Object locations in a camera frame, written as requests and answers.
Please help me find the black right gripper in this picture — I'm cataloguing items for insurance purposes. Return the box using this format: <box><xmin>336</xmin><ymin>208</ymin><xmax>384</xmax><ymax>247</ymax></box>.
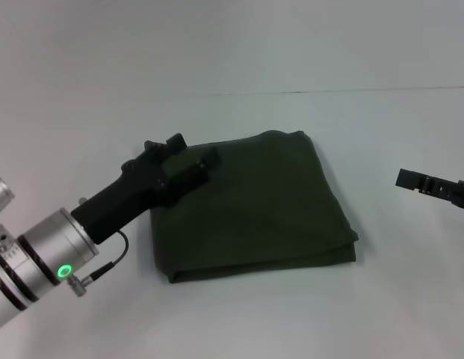
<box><xmin>395</xmin><ymin>168</ymin><xmax>464</xmax><ymax>213</ymax></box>

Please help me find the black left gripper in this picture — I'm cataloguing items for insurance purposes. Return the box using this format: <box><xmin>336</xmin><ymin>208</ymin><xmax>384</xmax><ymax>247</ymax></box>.
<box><xmin>70</xmin><ymin>132</ymin><xmax>222</xmax><ymax>246</ymax></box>

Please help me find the dark green shirt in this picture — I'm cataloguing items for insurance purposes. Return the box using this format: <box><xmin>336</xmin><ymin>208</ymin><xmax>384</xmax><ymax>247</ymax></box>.
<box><xmin>149</xmin><ymin>129</ymin><xmax>359</xmax><ymax>285</ymax></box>

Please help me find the thin dark arm cable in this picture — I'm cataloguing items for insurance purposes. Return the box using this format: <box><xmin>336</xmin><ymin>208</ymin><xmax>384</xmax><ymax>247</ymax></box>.
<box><xmin>81</xmin><ymin>230</ymin><xmax>130</xmax><ymax>283</ymax></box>

